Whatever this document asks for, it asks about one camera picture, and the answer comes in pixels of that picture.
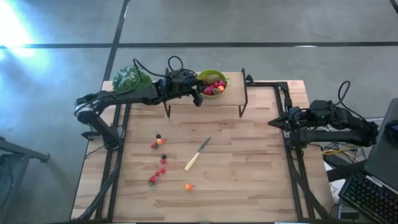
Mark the black backlit keyboard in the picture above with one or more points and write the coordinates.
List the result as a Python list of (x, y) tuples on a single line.
[(370, 196)]

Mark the brown green kiwi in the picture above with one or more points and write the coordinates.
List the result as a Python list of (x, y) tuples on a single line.
[(213, 78)]

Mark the dark grey monitor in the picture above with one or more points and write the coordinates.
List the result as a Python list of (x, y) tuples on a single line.
[(384, 149)]

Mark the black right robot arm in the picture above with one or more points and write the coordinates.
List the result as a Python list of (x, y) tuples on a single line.
[(342, 137)]

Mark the red raspberry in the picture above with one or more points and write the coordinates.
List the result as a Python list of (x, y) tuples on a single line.
[(157, 173)]

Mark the yellow orange pear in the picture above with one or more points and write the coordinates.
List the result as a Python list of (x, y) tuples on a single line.
[(189, 187)]

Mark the wooden shelf with black frame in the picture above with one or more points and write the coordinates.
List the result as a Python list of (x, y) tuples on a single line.
[(230, 93)]

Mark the red cherry tomato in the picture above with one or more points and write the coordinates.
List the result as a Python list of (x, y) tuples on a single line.
[(162, 170)]

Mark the small orange red peach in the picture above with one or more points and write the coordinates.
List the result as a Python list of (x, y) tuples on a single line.
[(221, 89)]

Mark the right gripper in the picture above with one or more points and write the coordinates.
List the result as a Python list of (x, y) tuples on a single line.
[(300, 119)]

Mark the dark red pomegranate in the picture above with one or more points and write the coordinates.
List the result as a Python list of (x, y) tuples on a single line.
[(207, 91)]

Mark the green plastic colander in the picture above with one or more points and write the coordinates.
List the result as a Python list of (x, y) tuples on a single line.
[(214, 71)]

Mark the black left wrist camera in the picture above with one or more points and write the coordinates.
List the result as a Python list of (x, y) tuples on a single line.
[(182, 75)]

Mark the green leafy plant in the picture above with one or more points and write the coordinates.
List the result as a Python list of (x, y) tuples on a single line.
[(127, 79)]

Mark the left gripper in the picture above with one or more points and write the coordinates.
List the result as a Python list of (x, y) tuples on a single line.
[(183, 88)]

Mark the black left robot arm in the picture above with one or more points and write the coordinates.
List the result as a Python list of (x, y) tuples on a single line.
[(124, 96)]

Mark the large red strawberry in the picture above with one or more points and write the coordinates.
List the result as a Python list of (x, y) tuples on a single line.
[(222, 83)]

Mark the black metal stand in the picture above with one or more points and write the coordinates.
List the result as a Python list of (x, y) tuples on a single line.
[(21, 152)]

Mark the small orange fruit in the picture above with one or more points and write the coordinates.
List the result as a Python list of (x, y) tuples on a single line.
[(160, 141)]

